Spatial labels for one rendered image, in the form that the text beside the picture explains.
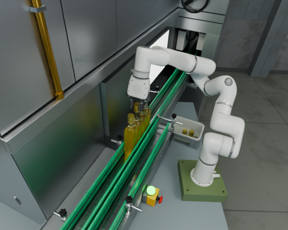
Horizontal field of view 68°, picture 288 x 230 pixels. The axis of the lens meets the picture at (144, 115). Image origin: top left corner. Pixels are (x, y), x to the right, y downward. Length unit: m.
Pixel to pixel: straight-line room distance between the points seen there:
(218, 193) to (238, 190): 1.12
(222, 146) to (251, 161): 1.62
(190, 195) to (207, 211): 0.13
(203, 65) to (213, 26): 0.87
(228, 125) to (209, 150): 0.15
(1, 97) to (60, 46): 0.24
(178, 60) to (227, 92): 0.29
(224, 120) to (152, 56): 0.45
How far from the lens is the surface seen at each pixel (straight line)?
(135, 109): 1.07
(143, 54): 0.96
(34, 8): 0.67
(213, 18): 1.92
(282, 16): 4.00
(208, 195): 1.24
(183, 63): 1.07
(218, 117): 1.09
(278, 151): 2.94
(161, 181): 1.31
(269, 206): 2.41
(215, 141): 1.05
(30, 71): 0.70
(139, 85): 1.01
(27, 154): 0.80
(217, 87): 1.13
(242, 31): 4.00
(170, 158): 1.41
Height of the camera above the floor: 1.84
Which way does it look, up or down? 40 degrees down
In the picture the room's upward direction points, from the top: 4 degrees clockwise
